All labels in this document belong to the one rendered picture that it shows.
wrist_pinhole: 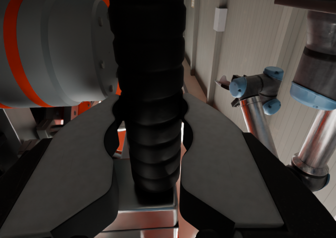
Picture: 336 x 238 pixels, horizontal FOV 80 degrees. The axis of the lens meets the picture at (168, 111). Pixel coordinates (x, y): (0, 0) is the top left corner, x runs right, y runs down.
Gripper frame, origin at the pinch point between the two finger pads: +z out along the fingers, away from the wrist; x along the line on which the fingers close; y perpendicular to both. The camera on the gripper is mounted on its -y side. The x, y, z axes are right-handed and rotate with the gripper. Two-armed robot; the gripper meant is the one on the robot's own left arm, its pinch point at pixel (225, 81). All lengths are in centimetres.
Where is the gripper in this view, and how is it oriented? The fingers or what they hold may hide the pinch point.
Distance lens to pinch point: 119.5
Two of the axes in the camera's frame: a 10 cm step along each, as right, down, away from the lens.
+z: -3.4, -5.0, 8.0
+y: 1.2, -8.6, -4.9
